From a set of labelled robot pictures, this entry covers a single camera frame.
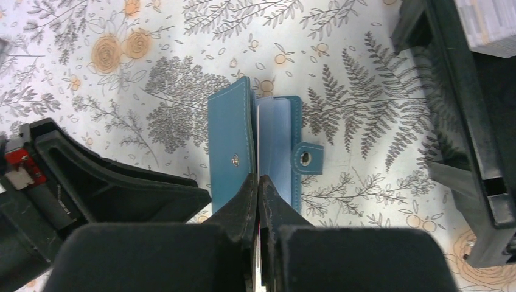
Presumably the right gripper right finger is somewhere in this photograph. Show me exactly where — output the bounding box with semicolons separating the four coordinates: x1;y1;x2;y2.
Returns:
258;176;458;291

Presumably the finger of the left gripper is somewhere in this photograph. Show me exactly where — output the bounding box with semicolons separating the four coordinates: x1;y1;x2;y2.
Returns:
20;118;211;224

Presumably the black card box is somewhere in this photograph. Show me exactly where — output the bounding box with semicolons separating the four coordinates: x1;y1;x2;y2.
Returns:
391;1;515;268

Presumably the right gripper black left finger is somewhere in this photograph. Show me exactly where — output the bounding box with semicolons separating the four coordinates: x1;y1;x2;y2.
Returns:
44;173;258;291

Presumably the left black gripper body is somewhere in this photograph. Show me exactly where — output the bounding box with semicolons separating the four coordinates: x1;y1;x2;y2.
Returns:
1;133;96;291

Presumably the blue leather card holder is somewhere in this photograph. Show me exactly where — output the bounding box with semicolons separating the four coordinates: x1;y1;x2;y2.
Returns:
207;76;324;212

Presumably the white card in box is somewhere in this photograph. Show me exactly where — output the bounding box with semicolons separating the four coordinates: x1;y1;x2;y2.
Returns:
455;0;515;58

